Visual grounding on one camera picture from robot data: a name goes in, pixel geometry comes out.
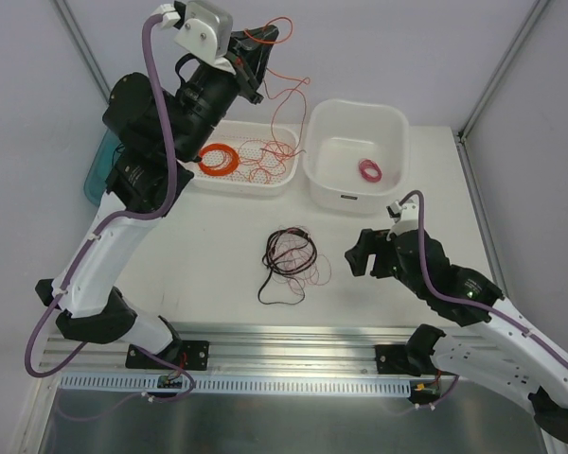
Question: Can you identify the black cable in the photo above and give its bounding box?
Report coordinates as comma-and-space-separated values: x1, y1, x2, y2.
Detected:
257, 228, 319, 306

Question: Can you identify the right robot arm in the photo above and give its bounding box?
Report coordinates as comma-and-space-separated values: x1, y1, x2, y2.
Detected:
345, 229, 568, 445

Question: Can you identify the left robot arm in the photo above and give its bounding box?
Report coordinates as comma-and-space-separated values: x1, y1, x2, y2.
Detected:
36, 25, 279, 368

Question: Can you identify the white perforated plastic basket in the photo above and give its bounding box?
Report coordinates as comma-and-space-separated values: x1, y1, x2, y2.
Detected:
185, 120, 300, 198

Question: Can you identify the white plastic tub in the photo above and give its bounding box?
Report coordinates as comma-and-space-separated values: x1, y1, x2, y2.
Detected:
302, 99, 410, 215

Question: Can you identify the teal transparent plastic tray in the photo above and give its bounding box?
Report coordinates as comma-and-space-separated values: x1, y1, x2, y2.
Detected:
83, 131, 120, 206

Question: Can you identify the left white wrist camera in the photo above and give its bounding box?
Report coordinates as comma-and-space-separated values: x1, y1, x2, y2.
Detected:
174, 1, 233, 71

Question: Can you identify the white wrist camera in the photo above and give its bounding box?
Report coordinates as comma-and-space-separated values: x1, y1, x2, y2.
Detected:
174, 1, 233, 71
387, 201, 419, 236

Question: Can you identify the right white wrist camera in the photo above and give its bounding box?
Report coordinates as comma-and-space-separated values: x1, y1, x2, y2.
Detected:
387, 201, 419, 236

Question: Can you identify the orange wire coil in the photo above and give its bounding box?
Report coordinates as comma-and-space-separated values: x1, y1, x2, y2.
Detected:
197, 143, 241, 177

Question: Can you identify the pink wire coil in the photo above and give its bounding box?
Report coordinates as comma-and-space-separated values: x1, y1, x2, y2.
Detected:
357, 157, 383, 183

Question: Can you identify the left aluminium frame post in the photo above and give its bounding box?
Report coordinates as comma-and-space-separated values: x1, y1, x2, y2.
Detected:
49, 0, 111, 102

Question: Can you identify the aluminium frame post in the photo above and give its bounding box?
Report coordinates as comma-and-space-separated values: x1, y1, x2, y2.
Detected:
456, 0, 550, 143
49, 0, 111, 102

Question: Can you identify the aluminium mounting rail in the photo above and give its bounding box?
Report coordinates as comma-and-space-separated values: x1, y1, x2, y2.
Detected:
38, 322, 498, 379

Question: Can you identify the white slotted cable duct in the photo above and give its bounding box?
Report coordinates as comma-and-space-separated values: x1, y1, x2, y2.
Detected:
60, 373, 411, 398

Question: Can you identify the right aluminium frame post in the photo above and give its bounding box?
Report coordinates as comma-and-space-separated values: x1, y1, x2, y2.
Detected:
456, 0, 550, 143

